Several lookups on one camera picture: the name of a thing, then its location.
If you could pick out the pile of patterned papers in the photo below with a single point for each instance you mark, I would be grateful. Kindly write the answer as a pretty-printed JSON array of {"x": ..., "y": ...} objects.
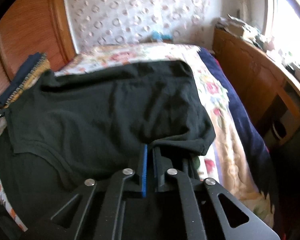
[{"x": 237, "y": 22}]

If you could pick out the dark waste bin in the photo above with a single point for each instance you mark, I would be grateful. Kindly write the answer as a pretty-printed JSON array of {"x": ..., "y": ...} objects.
[{"x": 280, "y": 130}]

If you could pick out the long wooden cabinet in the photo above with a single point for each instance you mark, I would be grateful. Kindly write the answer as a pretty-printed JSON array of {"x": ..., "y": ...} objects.
[{"x": 247, "y": 62}]

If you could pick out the wooden-framed window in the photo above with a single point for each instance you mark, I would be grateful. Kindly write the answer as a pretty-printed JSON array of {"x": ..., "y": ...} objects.
[{"x": 290, "y": 22}]

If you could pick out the blue plastic bag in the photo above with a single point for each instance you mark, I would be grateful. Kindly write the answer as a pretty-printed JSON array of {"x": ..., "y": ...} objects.
[{"x": 160, "y": 36}]

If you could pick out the circle-patterned sheer curtain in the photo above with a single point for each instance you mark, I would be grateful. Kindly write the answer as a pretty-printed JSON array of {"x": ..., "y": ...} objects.
[{"x": 127, "y": 10}]

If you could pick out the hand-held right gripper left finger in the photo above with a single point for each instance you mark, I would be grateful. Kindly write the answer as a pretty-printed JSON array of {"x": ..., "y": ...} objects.
[{"x": 143, "y": 175}]

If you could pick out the black printed t-shirt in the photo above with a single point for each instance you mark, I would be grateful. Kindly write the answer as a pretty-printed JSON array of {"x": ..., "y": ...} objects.
[{"x": 102, "y": 110}]

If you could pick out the floral quilt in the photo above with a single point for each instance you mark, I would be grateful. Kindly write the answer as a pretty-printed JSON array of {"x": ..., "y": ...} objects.
[{"x": 230, "y": 155}]

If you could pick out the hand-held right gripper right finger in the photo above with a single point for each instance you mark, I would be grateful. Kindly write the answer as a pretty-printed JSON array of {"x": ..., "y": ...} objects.
[{"x": 157, "y": 172}]

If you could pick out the navy blanket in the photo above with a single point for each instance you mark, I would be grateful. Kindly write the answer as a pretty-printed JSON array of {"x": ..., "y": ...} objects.
[{"x": 242, "y": 110}]

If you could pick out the wooden slatted wardrobe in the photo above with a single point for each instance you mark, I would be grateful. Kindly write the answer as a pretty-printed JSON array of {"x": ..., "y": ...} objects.
[{"x": 27, "y": 17}]

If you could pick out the orange-print bedsheet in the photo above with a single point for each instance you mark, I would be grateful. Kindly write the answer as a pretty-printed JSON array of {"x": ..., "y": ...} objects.
[{"x": 5, "y": 205}]

